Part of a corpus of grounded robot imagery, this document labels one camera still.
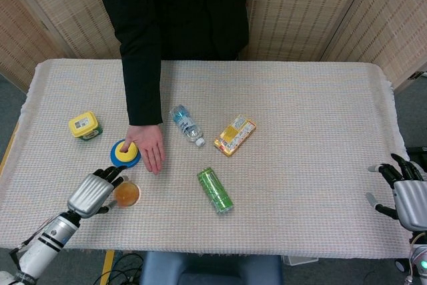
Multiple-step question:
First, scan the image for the person right hand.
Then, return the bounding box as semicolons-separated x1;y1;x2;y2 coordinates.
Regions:
121;124;166;176

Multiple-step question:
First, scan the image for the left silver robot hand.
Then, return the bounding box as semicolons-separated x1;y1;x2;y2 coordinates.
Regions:
67;166;129;219

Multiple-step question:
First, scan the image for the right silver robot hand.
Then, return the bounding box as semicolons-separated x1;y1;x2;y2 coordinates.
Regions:
366;153;427;232

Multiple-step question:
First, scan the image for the clear cup with amber liquid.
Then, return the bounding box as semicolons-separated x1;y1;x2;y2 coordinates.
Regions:
113;180;143;209

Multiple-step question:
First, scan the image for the clear water bottle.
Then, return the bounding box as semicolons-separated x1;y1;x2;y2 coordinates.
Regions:
169;104;206;148

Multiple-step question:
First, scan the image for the person right arm black sleeve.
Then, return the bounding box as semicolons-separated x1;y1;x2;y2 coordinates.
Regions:
113;14;163;127

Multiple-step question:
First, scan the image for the green tub yellow lid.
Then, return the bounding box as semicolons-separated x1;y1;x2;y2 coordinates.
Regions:
68;110;103;141

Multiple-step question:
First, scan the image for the yellow floor tape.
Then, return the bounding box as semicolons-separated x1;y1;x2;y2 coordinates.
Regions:
99;250;116;285

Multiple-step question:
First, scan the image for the green energy drink can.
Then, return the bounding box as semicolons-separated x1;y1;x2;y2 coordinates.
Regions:
196;166;234;216

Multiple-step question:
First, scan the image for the yellow cardboard box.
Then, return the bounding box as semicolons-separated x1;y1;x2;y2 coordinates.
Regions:
213;113;258;158

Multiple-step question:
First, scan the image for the white woven tablecloth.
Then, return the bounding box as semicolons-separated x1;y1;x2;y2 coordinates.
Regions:
0;58;406;261

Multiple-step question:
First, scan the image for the person torso black clothing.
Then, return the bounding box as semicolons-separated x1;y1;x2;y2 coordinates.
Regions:
89;0;264;61

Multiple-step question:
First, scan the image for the woven folding screen panel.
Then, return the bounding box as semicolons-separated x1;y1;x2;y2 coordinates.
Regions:
6;0;121;60
0;0;73;91
238;0;381;62
322;0;427;94

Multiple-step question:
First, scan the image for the yellow foam ring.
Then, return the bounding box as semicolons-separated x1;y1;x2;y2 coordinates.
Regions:
115;141;138;162

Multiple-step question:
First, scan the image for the black floor cable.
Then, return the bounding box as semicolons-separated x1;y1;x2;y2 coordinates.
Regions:
93;253;145;285

